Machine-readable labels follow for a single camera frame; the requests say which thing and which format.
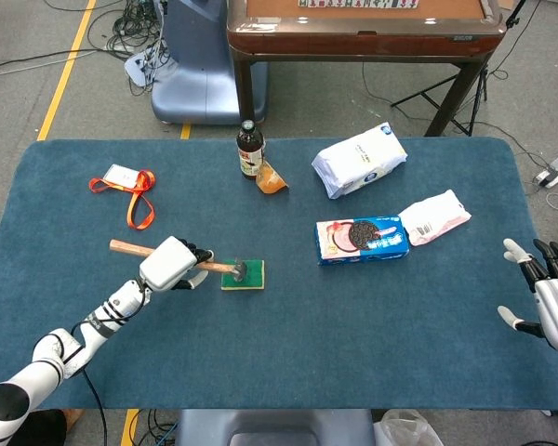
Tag blue table mat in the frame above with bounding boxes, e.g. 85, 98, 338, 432
0, 137, 558, 412

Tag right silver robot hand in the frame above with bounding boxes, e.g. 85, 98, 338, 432
497, 238, 558, 355

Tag row of mahjong tiles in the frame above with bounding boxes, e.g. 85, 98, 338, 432
298, 0, 420, 10

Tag white pink snack packet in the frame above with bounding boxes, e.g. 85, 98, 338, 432
397, 189, 472, 247

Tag dark brown glass bottle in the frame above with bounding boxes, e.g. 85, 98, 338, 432
236, 119, 266, 181

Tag orange lanyard with badge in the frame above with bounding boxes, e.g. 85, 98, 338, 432
88, 164, 156, 231

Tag green yellow scouring sponge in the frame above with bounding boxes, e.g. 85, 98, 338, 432
220, 258, 266, 292

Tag clear plastic bag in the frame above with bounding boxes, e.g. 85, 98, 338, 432
374, 408, 445, 446

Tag orange snack packet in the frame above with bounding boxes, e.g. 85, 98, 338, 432
254, 160, 290, 196

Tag white tissue pack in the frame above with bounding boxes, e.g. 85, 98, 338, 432
311, 122, 409, 201

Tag grey blue robot torso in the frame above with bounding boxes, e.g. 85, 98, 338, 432
175, 408, 378, 446

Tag brown mahjong table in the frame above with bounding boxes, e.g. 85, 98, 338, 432
225, 0, 509, 138

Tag tangled black floor cables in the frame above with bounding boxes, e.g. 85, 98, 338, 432
41, 0, 171, 97

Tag wooden handled hammer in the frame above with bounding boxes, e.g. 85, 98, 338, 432
109, 239, 248, 282

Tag black tripod stand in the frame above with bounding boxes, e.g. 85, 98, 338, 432
390, 0, 526, 137

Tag blue Oreo cookie box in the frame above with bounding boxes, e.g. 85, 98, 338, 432
314, 215, 411, 268

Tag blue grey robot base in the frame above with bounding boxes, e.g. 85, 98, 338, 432
150, 0, 269, 125

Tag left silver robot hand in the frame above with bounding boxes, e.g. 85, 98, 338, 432
139, 235, 215, 293

